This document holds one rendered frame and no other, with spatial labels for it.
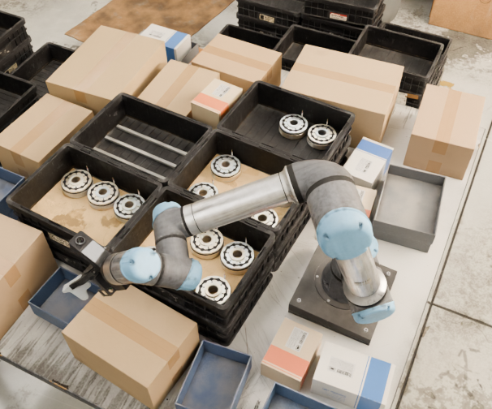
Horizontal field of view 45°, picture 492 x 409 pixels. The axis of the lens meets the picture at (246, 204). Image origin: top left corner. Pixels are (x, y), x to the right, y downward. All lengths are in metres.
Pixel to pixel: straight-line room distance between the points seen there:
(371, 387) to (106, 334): 0.73
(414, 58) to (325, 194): 1.98
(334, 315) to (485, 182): 1.71
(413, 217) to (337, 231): 0.86
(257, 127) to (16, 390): 1.44
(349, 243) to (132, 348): 0.69
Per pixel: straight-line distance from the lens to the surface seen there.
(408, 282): 1.99
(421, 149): 2.25
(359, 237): 1.28
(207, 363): 1.79
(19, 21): 3.41
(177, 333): 1.67
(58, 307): 1.97
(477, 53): 4.22
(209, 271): 1.80
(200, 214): 1.39
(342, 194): 1.29
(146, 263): 1.29
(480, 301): 2.89
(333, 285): 1.82
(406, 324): 1.91
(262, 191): 1.37
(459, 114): 2.34
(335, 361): 1.71
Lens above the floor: 2.33
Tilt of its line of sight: 50 degrees down
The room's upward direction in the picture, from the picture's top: 1 degrees counter-clockwise
